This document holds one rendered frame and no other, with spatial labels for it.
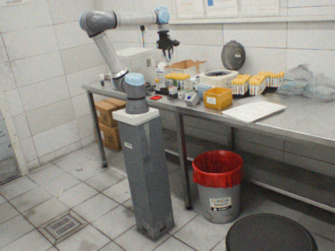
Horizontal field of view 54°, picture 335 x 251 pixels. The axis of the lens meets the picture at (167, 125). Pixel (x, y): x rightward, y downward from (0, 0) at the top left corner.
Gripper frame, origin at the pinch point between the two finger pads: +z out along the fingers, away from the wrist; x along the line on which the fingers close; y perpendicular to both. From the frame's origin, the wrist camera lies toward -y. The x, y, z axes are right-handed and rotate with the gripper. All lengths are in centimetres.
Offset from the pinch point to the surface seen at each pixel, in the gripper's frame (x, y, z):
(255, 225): 57, -103, 49
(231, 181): 3, -50, 77
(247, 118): 9, -68, 25
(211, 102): 4.2, -38.6, 22.6
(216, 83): -20.8, -23.1, 19.3
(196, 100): 5.3, -27.1, 22.9
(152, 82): -13.9, 37.8, 23.6
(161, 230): 40, -16, 110
